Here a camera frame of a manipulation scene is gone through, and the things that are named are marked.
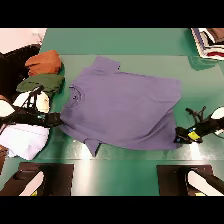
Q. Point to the purple T-shirt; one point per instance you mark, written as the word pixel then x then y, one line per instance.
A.
pixel 126 106

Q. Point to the black garment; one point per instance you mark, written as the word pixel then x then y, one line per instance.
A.
pixel 13 66

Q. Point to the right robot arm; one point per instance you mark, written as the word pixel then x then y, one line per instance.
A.
pixel 213 123

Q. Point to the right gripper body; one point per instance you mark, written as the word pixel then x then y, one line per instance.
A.
pixel 186 135

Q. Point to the heap of clothes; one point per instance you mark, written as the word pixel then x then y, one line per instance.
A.
pixel 208 45

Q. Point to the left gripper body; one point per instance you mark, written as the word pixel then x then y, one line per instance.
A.
pixel 55 120

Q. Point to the orange garment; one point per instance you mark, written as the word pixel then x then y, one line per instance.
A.
pixel 43 62

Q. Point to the cream garment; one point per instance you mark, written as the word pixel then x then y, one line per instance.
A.
pixel 42 101

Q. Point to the white garment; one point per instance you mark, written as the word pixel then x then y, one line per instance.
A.
pixel 25 140

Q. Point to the green garment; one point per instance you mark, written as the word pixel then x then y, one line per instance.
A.
pixel 43 82

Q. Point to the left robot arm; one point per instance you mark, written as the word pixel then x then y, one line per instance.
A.
pixel 26 116

